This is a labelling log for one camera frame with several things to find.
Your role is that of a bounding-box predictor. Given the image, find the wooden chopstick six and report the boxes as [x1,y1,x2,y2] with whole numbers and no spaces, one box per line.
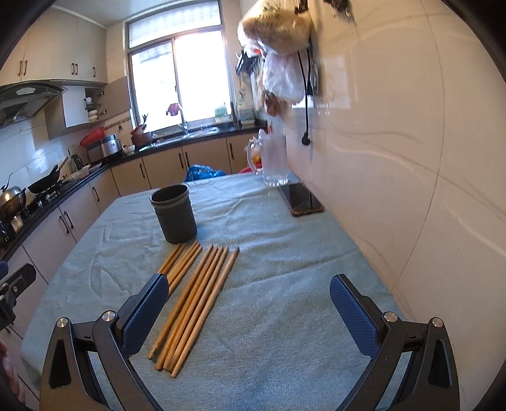
[163,247,229,375]

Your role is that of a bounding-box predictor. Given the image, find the wooden chopstick seven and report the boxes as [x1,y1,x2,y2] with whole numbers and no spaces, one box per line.
[169,248,240,377]

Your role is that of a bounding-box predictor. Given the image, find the wooden chopstick three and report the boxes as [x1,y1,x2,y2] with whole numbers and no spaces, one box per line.
[168,243,202,294]

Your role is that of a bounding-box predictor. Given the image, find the wooden chopstick two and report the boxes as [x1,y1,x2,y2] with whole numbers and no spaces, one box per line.
[166,241,199,283]

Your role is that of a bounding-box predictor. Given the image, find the wooden chopstick five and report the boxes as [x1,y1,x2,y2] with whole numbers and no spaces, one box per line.
[154,247,221,371]

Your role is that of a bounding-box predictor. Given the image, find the wooden chopstick four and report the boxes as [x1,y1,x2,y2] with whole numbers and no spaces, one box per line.
[147,245,213,359]

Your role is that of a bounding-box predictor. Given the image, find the wooden chopstick one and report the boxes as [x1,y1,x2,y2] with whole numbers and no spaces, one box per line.
[158,244,184,275]

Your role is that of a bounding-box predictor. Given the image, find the lower kitchen cabinets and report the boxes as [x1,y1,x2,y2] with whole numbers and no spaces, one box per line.
[0,132,262,341]

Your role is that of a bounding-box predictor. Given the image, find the kitchen window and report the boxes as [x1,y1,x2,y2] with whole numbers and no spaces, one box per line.
[126,1,232,132]

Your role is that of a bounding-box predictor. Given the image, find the steel pot with lid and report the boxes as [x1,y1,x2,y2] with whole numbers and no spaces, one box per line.
[0,175,27,223]

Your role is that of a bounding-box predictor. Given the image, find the black wok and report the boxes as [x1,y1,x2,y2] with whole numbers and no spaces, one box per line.
[28,156,70,194]

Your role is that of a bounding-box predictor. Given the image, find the light blue table cloth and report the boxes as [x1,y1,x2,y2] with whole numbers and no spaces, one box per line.
[22,175,397,410]

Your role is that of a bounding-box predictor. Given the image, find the red basin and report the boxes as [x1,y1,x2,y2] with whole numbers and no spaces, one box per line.
[80,127,106,149]

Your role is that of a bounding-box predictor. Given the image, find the silver rice cooker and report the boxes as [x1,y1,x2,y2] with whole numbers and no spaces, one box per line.
[87,134,123,163]

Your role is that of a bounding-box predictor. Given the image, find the dark grey utensil cup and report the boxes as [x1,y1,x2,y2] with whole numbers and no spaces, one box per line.
[150,184,197,244]

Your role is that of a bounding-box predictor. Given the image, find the range hood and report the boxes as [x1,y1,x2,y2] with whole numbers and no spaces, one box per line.
[0,81,66,128]

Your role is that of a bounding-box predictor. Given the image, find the dark red pot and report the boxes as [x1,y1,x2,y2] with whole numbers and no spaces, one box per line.
[130,124,153,150]

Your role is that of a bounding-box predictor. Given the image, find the blue plastic bag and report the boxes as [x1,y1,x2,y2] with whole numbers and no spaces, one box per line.
[184,164,226,182]

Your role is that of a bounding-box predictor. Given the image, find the black smartphone in case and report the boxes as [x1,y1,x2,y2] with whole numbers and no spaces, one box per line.
[278,182,324,218]

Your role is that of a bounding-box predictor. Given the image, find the sink faucet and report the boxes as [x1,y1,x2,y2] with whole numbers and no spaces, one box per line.
[177,104,188,133]

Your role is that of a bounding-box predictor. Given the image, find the clear glass mug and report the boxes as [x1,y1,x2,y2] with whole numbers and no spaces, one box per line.
[245,129,289,187]

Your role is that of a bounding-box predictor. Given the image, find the white plastic bag hanging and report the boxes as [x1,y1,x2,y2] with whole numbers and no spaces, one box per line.
[262,53,305,104]

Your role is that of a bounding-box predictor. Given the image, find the bag of bread hanging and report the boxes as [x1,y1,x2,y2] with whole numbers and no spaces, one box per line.
[237,1,312,56]

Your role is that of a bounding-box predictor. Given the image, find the upper wall cabinets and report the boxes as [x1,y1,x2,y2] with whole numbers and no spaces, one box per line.
[1,7,107,86]

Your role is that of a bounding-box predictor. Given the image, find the black cable with plug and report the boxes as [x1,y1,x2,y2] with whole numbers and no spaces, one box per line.
[296,37,316,147]

